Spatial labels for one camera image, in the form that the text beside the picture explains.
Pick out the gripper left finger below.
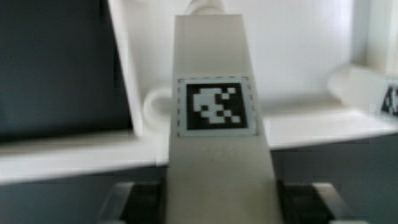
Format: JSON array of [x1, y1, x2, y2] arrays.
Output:
[[96, 181, 167, 224]]

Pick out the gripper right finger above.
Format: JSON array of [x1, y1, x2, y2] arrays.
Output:
[[277, 181, 355, 224]]

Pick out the white desk leg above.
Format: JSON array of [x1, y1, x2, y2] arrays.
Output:
[[327, 65, 398, 123], [165, 14, 282, 224]]

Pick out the white desk top tray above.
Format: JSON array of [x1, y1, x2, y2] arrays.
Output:
[[106, 0, 398, 149]]

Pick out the white U-shaped fence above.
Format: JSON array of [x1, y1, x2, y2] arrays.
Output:
[[0, 132, 169, 185]]

